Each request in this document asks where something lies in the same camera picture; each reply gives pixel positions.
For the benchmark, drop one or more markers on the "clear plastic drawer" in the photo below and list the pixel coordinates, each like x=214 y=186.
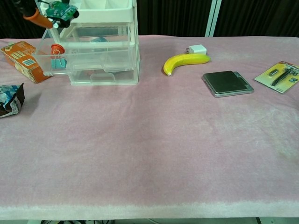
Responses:
x=102 y=78
x=98 y=52
x=116 y=60

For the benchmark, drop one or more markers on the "small red cup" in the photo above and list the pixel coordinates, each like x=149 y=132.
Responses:
x=58 y=48

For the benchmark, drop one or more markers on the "blue brown snack bag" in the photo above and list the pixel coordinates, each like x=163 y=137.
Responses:
x=9 y=100

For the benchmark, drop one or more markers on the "white charger plug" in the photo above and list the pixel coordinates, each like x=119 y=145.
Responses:
x=198 y=49

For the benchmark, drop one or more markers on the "yellow banana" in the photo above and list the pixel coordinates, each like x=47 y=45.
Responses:
x=187 y=60

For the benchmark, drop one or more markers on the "black curtain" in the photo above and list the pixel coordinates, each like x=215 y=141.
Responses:
x=172 y=16

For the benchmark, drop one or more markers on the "blue binder clip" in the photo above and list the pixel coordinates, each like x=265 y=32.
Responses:
x=58 y=63

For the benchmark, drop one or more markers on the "small teal item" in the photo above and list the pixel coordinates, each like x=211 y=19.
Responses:
x=99 y=39

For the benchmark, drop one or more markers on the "orange cardboard box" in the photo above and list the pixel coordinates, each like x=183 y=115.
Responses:
x=21 y=58

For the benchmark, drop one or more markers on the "silver digital scale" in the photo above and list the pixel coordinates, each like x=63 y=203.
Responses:
x=225 y=82

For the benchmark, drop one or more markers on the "white vertical post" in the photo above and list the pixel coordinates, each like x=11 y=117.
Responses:
x=213 y=17

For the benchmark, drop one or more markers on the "clear plastic drawer unit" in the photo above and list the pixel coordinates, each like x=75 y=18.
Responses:
x=105 y=11

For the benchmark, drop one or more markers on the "razor blister pack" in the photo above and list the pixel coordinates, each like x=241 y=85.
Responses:
x=279 y=75

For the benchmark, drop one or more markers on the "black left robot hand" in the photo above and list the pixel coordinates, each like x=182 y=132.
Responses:
x=37 y=17

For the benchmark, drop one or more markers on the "pink tablecloth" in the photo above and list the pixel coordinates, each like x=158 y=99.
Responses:
x=149 y=144

